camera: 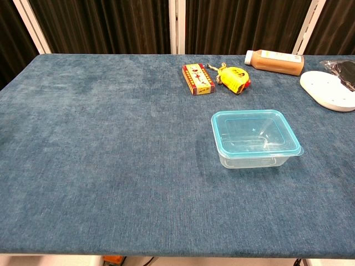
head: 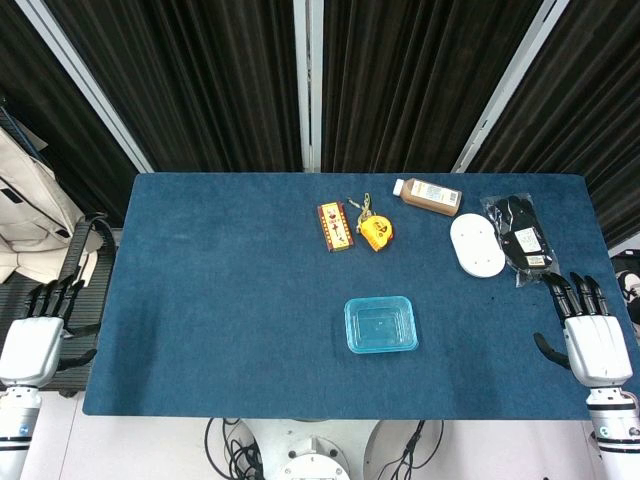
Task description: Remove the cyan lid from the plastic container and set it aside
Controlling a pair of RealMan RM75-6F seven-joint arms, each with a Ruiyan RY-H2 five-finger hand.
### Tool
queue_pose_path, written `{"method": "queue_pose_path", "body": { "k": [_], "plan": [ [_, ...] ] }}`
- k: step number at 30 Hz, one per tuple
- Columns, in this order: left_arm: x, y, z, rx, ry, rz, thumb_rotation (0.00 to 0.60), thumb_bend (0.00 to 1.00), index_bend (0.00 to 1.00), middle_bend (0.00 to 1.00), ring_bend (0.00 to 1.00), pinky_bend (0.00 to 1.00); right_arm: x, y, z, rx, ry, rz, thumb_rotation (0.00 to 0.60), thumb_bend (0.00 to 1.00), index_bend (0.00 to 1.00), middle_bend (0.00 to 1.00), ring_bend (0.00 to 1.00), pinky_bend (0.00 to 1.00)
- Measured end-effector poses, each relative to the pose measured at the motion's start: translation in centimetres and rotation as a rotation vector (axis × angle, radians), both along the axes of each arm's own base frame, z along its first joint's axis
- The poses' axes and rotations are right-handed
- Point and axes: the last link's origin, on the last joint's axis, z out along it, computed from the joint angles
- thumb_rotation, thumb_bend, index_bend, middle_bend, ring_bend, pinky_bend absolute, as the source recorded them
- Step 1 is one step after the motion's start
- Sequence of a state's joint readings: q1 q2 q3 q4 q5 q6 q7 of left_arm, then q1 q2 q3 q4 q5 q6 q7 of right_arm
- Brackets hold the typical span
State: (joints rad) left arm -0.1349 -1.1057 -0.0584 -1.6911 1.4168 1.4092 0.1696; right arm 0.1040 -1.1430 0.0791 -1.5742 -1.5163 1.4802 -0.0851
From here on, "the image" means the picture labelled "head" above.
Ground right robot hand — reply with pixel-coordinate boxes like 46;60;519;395
533;271;635;387

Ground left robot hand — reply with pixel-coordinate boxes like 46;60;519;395
0;277;98;390

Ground clear plastic container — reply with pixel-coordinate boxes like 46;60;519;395
343;294;420;355

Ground transparent blue lid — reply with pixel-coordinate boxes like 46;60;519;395
343;294;420;355

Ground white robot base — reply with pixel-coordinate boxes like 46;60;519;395
227;418;427;480

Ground yellow tape measure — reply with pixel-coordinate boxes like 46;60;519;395
356;213;397;253

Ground red yellow card box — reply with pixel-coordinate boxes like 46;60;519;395
316;200;357;254

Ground white black sneaker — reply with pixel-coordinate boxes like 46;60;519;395
612;269;640;342

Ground black gloves in bag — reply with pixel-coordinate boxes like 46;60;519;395
479;193;558;289

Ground beige fabric bag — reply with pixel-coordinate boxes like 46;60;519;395
0;124;87;284

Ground white oval board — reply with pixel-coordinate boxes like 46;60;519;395
449;212;507;278

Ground blue table mat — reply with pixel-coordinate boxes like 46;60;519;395
81;172;640;422

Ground brown drink bottle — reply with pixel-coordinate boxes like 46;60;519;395
392;178;464;217

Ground black curtain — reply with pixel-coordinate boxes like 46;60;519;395
43;0;304;174
467;0;640;250
319;0;545;174
0;0;129;227

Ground black strap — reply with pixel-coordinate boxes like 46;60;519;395
60;212;119;337

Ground black floor cable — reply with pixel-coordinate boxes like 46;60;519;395
378;419;445;480
204;418;265;480

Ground white frame post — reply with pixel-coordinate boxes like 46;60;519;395
13;0;154;174
451;0;572;174
291;0;325;174

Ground metal keys on ring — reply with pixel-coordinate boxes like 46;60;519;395
346;193;377;222

